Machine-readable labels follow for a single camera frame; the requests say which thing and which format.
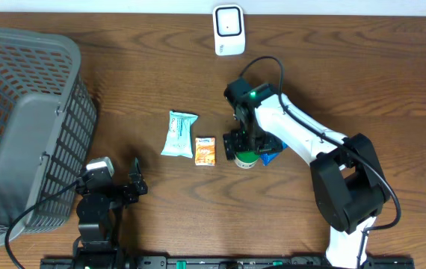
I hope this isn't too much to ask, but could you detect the green lid white jar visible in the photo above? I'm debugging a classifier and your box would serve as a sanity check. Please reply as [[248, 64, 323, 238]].
[[234, 151, 260, 169]]

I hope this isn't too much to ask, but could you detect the orange snack packet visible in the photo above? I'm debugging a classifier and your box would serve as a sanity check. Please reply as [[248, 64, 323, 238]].
[[194, 137, 216, 166]]

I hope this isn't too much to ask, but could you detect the blue Oreo cookie pack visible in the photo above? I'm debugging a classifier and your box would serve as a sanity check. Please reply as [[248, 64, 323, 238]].
[[259, 142, 288, 166]]

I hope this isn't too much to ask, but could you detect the light teal wipes pack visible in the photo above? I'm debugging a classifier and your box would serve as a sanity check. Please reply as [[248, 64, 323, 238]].
[[161, 111, 198, 158]]

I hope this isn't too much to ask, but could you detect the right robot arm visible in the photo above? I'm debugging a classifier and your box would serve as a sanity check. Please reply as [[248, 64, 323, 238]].
[[223, 78, 390, 268]]

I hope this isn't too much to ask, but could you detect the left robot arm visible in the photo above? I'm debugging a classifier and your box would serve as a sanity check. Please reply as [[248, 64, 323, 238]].
[[72, 157, 148, 269]]

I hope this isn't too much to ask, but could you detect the white barcode scanner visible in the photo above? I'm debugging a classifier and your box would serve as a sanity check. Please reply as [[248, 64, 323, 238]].
[[212, 4, 246, 56]]

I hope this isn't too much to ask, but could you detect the grey plastic mesh basket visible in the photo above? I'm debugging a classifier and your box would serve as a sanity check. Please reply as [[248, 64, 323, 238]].
[[0, 28, 97, 246]]

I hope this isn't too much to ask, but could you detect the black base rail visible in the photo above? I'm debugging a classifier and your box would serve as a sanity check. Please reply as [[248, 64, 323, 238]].
[[40, 255, 416, 269]]

